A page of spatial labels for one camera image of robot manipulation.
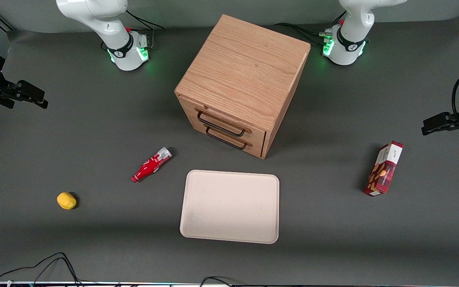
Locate red coke bottle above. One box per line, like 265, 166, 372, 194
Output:
131, 147, 173, 183

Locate beige plastic tray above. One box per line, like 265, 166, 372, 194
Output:
179, 170, 280, 244

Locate red snack box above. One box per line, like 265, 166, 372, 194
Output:
363, 141, 404, 197

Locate yellow lemon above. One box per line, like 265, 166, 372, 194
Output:
57, 192, 77, 210

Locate wooden drawer cabinet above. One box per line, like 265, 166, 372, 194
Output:
174, 14, 311, 160

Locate black frame rail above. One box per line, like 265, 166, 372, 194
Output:
0, 11, 16, 32

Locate black right arm base cables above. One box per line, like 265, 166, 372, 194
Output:
125, 10, 166, 50

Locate black arm base cables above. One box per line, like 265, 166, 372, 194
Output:
273, 11, 346, 46
125, 10, 166, 50

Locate black left arm base cables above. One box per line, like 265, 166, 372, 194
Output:
273, 11, 346, 46

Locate black floor cable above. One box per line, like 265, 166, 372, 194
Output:
200, 276, 234, 287
0, 252, 84, 286

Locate black wire drawer handle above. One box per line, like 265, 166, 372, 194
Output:
205, 127, 249, 151
196, 110, 247, 138

